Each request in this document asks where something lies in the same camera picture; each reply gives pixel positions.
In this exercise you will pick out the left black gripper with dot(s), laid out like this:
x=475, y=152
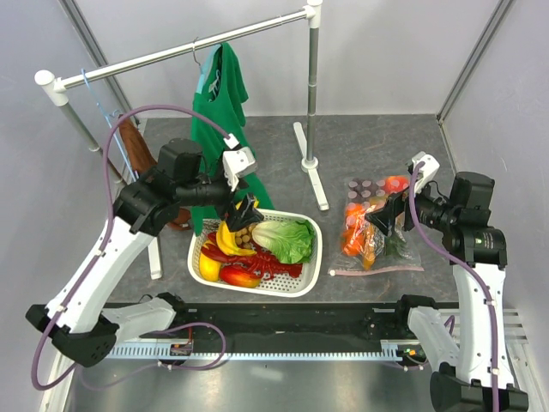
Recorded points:
x=241, y=217

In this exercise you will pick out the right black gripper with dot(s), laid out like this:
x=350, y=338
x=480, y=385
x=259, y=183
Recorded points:
x=384, y=217

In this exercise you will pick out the toy orange fruit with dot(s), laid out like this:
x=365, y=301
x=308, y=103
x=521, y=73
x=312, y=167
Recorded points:
x=356, y=211

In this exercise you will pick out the orange toy ginger root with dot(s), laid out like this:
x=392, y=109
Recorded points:
x=373, y=246

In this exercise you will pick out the clear pink zip top bag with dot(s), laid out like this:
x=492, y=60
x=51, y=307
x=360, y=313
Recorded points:
x=343, y=265

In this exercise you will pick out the orange toy pumpkin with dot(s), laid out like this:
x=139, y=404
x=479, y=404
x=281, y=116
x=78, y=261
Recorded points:
x=353, y=241

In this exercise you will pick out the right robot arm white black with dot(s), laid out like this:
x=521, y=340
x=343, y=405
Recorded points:
x=472, y=372

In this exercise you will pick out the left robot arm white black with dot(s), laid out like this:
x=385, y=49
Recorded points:
x=76, y=320

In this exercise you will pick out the brown toy nut cluster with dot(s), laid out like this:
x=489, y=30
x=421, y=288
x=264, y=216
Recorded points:
x=243, y=238

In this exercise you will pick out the yellow toy bananas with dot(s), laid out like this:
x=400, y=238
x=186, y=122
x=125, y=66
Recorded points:
x=226, y=241

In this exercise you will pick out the green toy lettuce leaf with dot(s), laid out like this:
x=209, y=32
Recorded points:
x=291, y=242

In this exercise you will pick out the red toy lobster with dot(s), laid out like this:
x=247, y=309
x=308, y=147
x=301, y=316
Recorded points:
x=261, y=261

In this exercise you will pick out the red yellow toy mango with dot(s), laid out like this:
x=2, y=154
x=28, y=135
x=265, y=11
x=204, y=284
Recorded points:
x=237, y=275

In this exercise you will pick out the yellow toy lemon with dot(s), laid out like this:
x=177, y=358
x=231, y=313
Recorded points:
x=209, y=269

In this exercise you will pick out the white perforated plastic basket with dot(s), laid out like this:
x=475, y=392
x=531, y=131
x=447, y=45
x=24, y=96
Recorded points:
x=282, y=285

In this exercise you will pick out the brown cloth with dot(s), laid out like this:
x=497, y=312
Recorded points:
x=141, y=160

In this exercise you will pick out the green shirt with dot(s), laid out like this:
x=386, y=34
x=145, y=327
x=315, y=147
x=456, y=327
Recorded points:
x=226, y=111

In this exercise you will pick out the blue hanger with shirt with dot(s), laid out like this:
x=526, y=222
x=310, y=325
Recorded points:
x=209, y=80

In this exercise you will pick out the white clothes rack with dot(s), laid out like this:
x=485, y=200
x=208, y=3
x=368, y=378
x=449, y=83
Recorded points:
x=56, y=87

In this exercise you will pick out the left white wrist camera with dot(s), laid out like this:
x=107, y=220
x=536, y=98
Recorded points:
x=238, y=161

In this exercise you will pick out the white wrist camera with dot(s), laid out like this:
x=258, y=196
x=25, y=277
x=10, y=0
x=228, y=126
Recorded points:
x=426, y=172
x=238, y=161

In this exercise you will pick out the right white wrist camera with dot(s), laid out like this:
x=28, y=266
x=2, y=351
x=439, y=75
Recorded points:
x=426, y=172

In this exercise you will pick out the light blue wire hanger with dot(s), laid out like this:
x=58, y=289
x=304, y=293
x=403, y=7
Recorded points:
x=109, y=116

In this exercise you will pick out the white slotted cable duct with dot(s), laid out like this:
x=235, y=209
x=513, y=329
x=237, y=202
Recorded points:
x=174, y=351

